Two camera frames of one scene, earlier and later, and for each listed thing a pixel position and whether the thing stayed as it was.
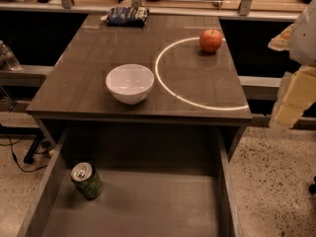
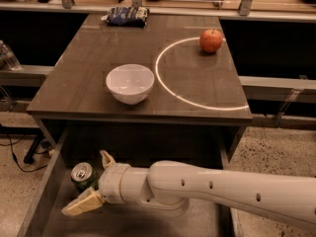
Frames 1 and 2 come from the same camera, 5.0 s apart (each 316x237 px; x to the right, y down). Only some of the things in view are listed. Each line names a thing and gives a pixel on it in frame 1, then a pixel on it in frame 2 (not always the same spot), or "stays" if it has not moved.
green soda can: (87, 180) stays
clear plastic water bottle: (9, 57) stays
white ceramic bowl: (130, 84) stays
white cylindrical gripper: (305, 39) → (112, 182)
